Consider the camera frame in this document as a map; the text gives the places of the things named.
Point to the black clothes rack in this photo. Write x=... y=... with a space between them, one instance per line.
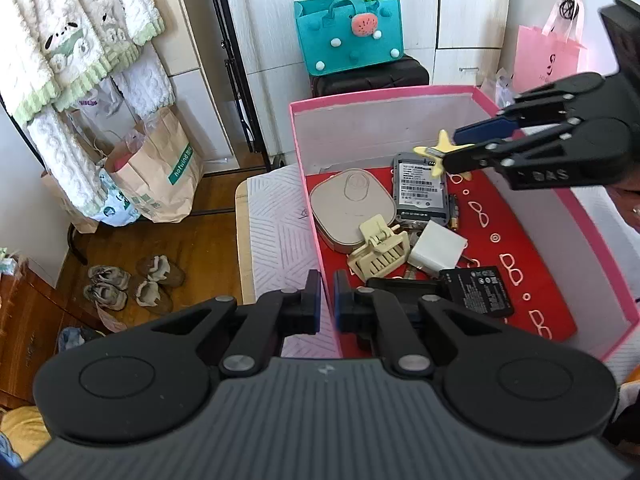
x=235 y=60

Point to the white wardrobe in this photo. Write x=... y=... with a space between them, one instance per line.
x=465 y=10

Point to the pink shopping bag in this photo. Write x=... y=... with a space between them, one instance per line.
x=547 y=55

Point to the brown fleece-lined shoe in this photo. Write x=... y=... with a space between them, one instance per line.
x=152 y=297
x=160 y=270

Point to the small brown paper bag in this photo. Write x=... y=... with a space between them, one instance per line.
x=67 y=205

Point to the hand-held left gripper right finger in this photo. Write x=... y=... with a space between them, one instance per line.
x=345 y=305

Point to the cream plastic hair claw clip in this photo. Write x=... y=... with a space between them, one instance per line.
x=375 y=255

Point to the blue and white cloth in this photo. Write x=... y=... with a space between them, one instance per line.
x=77 y=340

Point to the white charger plug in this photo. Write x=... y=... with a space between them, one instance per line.
x=437 y=250

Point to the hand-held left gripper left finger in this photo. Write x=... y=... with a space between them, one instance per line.
x=311 y=305

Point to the pink cardboard box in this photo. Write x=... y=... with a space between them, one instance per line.
x=380 y=125

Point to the metal key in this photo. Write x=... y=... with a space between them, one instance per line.
x=412 y=236

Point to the teal felt bag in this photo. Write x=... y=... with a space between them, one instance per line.
x=350 y=40

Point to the yellow star hair clip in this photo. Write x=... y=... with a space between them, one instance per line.
x=442 y=146

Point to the person's right forearm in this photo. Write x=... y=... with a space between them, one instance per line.
x=627 y=205

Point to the white knitted clothes hanging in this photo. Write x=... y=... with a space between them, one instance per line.
x=65 y=25

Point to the white and green plastic bag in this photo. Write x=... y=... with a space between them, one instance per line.
x=117 y=205

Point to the black suitcase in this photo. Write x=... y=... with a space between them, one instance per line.
x=370 y=77

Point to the wooden dresser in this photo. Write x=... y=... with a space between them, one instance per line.
x=30 y=320

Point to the black flat battery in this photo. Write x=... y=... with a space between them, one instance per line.
x=480 y=290

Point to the white patterned mat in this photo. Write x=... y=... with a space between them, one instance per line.
x=275 y=230

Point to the white fleece towel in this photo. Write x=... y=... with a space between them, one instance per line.
x=65 y=160

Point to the small dark battery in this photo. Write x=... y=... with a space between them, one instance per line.
x=454 y=212

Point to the yellow pillow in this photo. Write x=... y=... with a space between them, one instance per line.
x=22 y=430

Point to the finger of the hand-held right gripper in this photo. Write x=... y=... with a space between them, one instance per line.
x=485 y=129
x=480 y=157

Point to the beige square device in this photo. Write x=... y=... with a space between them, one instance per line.
x=345 y=210

